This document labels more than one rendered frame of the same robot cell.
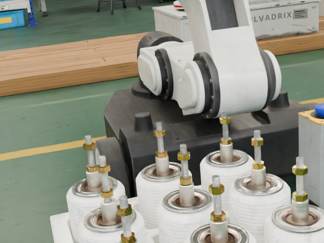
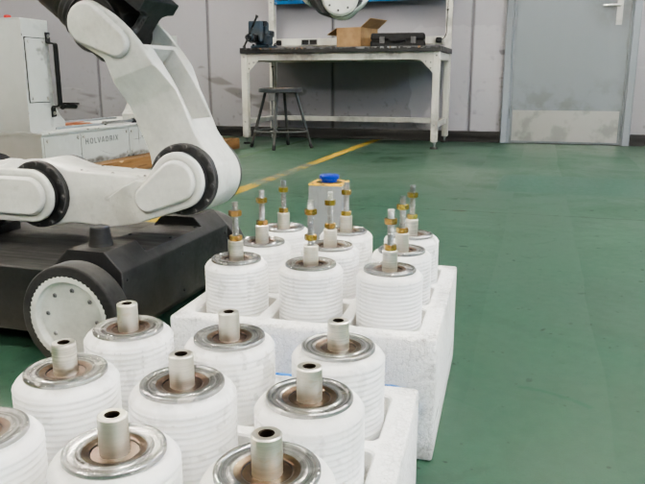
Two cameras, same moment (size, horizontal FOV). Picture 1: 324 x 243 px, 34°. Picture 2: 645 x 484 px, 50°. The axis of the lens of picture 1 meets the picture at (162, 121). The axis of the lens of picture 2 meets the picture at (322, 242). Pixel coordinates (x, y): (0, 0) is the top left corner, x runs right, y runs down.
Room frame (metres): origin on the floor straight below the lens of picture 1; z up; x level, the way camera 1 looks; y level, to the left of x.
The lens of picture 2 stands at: (0.15, 0.93, 0.52)
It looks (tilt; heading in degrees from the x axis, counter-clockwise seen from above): 13 degrees down; 301
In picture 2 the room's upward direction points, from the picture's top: straight up
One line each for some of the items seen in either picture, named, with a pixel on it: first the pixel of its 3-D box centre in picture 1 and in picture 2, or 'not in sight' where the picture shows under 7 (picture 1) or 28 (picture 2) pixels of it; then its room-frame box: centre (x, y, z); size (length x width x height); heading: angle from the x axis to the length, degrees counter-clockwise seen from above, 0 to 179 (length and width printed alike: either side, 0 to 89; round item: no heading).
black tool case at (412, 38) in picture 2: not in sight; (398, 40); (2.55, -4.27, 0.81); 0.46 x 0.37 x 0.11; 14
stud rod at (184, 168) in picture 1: (184, 168); (330, 214); (0.70, -0.03, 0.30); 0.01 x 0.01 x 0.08
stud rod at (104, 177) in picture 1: (105, 181); (310, 225); (0.67, 0.09, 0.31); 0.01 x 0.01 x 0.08
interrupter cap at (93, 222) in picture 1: (110, 219); (310, 264); (0.67, 0.09, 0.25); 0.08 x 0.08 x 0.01
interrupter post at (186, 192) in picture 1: (186, 193); (330, 238); (0.70, -0.03, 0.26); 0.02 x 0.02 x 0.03
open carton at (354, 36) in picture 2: not in sight; (356, 35); (2.92, -4.27, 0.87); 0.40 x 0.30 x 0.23; 0
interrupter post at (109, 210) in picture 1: (109, 210); (310, 255); (0.67, 0.09, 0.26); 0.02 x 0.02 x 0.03
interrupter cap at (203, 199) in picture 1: (187, 201); (330, 246); (0.70, -0.03, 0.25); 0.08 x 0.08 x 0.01
